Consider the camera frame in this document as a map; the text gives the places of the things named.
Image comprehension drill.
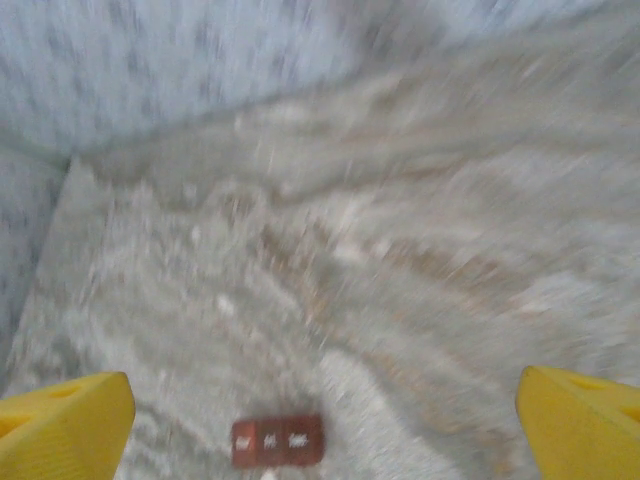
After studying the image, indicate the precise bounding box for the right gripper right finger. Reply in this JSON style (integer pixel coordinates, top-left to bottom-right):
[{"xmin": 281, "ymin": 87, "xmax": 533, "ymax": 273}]
[{"xmin": 516, "ymin": 364, "xmax": 640, "ymax": 480}]

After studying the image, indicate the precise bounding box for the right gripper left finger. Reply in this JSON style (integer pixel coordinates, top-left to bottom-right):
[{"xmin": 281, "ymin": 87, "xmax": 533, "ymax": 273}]
[{"xmin": 0, "ymin": 371, "xmax": 136, "ymax": 480}]

